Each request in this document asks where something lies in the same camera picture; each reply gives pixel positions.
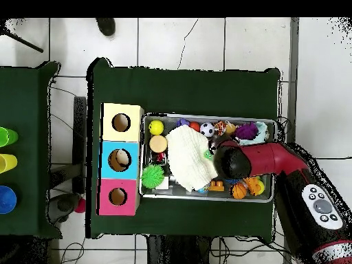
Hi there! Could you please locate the yellow smiley ball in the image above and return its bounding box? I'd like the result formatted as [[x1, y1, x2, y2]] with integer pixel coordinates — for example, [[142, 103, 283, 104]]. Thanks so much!
[[148, 120, 165, 136]]

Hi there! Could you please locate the purple bumpy soft toy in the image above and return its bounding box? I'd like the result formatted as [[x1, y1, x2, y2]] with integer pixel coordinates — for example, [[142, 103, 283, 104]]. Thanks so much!
[[234, 121, 260, 140]]

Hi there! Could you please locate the cream knitted cloth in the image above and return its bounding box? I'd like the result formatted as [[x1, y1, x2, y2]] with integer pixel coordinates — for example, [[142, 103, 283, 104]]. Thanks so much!
[[165, 124, 219, 193]]

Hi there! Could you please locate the toy burger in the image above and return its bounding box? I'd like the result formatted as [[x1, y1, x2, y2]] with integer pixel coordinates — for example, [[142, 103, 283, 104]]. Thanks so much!
[[148, 135, 168, 154]]

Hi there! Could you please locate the red round knob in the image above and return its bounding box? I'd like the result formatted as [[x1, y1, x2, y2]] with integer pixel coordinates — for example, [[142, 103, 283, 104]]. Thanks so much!
[[74, 197, 87, 214]]

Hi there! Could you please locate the black tripod leg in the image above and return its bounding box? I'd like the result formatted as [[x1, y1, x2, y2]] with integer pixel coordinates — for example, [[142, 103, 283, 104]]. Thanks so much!
[[0, 27, 44, 54]]

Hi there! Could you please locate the wooden box with three holes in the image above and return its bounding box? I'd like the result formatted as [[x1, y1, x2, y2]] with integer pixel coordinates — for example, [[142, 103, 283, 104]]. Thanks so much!
[[96, 102, 145, 217]]

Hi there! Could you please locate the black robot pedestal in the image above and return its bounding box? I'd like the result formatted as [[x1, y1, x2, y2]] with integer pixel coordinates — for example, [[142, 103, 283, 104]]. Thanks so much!
[[146, 234, 212, 264]]

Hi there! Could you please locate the black stand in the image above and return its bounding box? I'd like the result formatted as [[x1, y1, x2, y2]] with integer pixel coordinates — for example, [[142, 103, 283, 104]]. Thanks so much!
[[49, 96, 87, 195]]

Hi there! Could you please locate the person's foot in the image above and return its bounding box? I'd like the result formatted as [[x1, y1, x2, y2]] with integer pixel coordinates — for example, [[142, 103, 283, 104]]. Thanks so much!
[[95, 17, 117, 36]]

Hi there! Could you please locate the dark green table cloth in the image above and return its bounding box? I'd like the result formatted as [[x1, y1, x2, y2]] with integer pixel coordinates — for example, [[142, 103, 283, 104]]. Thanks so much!
[[0, 60, 63, 239], [85, 57, 281, 239]]

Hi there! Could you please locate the large green spiky ball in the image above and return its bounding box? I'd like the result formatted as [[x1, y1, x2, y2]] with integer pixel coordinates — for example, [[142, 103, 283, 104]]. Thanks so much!
[[140, 164, 165, 190]]

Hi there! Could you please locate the orange toy basketball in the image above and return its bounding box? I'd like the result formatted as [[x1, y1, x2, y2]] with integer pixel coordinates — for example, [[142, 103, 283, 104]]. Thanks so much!
[[230, 181, 248, 200]]

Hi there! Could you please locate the silver mesh bin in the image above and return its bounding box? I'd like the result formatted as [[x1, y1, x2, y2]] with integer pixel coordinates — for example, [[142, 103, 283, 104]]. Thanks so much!
[[138, 112, 277, 204]]

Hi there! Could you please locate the large orange toy brick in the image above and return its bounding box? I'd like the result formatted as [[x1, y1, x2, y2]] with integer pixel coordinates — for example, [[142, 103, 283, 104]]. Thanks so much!
[[243, 176, 265, 197]]

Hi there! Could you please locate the blue plastic cup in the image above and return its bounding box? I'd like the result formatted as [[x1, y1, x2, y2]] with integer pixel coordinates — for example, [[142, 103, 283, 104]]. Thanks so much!
[[0, 185, 18, 215]]

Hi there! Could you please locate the yellow plastic cup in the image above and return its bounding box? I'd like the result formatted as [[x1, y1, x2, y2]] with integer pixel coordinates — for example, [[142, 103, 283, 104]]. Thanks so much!
[[0, 153, 19, 174]]

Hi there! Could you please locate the mint knitted cloth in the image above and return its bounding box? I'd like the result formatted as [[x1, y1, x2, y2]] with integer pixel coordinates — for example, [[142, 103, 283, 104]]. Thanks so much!
[[239, 121, 270, 146]]

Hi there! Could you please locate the toy soccer ball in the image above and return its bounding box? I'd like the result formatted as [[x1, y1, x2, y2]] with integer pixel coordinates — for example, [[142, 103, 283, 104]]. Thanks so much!
[[199, 122, 216, 138]]

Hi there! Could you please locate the black cable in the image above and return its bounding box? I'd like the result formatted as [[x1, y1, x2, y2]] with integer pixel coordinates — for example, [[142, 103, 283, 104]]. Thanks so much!
[[58, 237, 86, 264], [316, 155, 352, 161]]

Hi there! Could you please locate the green plastic cup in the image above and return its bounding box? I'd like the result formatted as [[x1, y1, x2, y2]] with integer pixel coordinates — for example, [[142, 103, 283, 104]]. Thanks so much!
[[0, 126, 19, 148]]

